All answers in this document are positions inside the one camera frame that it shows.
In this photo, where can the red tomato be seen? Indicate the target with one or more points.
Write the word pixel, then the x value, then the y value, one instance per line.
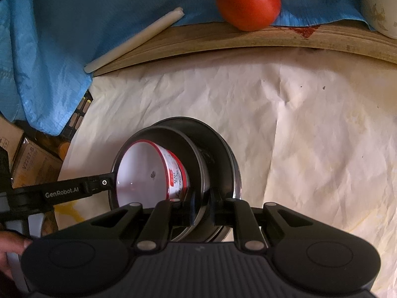
pixel 248 3

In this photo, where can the printed cardboard box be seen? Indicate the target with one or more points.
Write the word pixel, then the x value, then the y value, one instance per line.
pixel 34 167

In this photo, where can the white thermos cup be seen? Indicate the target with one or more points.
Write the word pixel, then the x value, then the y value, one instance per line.
pixel 381 6

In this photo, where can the white stick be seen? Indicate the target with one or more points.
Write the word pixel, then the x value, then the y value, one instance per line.
pixel 133 40

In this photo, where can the black yellow-patterned board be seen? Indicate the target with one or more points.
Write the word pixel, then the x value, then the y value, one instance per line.
pixel 77 115

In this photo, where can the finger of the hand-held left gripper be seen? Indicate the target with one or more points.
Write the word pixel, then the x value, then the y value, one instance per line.
pixel 62 194

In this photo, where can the person's left hand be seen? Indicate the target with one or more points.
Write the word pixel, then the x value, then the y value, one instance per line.
pixel 11 242

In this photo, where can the cream table cloth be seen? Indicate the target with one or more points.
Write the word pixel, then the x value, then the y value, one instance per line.
pixel 310 130

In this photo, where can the white red-rimmed bowl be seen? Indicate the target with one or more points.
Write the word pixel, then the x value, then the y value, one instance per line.
pixel 139 173

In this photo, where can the stainless steel bowl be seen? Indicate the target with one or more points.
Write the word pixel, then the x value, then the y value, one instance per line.
pixel 192 167

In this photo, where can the brown cardboard box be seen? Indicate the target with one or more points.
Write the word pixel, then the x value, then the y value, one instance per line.
pixel 9 136

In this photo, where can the light blue gown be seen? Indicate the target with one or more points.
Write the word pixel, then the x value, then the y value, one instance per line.
pixel 77 37

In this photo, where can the wooden tray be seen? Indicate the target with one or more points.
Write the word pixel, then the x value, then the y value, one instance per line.
pixel 217 42

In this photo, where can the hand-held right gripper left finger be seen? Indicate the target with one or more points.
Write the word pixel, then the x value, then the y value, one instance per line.
pixel 161 214

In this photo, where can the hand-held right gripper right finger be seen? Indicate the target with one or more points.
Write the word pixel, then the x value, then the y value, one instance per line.
pixel 245 220

